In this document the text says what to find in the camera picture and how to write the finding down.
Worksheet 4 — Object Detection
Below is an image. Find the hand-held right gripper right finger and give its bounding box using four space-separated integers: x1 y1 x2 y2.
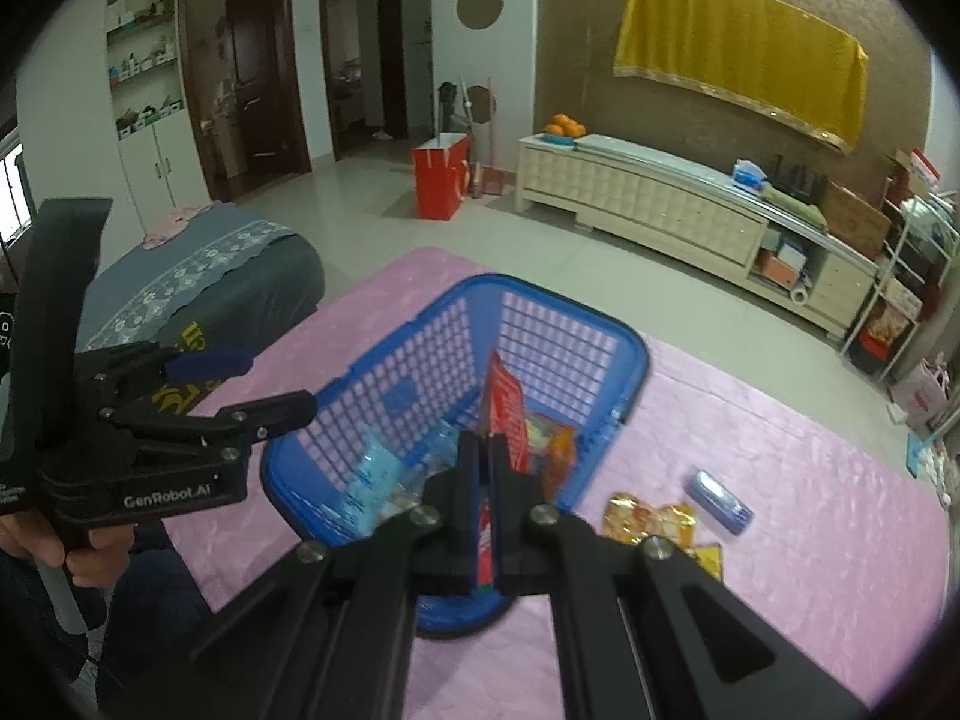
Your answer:
491 433 871 720

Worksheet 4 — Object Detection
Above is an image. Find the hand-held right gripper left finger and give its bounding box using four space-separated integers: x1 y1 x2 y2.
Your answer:
97 431 482 720

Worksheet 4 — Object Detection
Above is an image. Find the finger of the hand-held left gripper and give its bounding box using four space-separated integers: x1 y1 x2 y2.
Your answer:
79 341 254 395
97 390 320 467

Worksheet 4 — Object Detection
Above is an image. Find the red snack packet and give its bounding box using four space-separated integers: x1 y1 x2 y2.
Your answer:
480 350 530 595

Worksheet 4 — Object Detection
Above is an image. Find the blue plastic basket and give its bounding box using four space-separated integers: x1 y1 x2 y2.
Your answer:
259 274 652 638

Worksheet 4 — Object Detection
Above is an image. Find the person's left hand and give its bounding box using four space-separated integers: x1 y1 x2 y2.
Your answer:
0 516 137 590

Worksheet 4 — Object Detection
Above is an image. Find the light blue cartoon snack packet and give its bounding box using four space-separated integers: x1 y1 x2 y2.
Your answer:
405 420 463 497

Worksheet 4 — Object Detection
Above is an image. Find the colourful snack packet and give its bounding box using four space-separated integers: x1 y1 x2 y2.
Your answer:
525 411 573 452

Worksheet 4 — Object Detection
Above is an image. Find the pink cloth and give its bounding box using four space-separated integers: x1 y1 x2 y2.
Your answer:
142 206 215 249

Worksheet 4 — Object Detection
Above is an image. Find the orange yellow snack packet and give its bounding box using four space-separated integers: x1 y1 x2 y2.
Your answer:
604 491 698 553

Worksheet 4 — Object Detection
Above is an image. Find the pale yellow snack packet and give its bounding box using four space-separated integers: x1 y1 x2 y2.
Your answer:
686 544 725 580

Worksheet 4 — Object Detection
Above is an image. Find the person's leg in dark trousers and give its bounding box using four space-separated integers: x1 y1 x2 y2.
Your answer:
99 529 220 700

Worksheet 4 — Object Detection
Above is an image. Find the pink blanket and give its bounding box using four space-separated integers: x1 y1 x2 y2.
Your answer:
161 246 950 720

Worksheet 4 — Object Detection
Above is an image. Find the red paper bag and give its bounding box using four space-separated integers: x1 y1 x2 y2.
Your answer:
412 131 472 221

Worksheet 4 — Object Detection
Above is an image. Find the dark wooden door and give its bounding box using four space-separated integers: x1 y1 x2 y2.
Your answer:
225 0 312 181

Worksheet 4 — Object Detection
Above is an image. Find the cream TV cabinet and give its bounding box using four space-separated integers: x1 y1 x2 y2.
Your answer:
516 131 878 343

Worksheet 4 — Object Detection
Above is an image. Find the orange box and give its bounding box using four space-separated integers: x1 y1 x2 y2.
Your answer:
754 247 803 290

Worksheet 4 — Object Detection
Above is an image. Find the green folded cloth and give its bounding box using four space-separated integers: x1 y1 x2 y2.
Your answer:
761 186 827 230

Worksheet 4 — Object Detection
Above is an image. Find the pink bag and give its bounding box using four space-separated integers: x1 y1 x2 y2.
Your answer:
889 361 950 428

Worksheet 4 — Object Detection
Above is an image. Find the black router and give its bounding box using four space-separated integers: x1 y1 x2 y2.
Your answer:
772 154 826 203

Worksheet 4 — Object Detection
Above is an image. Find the cardboard box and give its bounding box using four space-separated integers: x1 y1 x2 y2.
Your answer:
821 178 893 260

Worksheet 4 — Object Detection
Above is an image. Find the white metal rack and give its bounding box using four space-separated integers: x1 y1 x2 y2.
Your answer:
840 150 960 383

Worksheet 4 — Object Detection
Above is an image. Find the white wall shelf cabinet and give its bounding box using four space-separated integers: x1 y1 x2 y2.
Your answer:
105 0 190 212

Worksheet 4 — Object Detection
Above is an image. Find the round brown wall ornament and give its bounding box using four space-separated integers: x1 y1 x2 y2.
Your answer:
456 0 503 31

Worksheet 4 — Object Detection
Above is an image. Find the yellow wall cloth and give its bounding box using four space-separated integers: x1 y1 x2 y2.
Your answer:
613 0 869 157

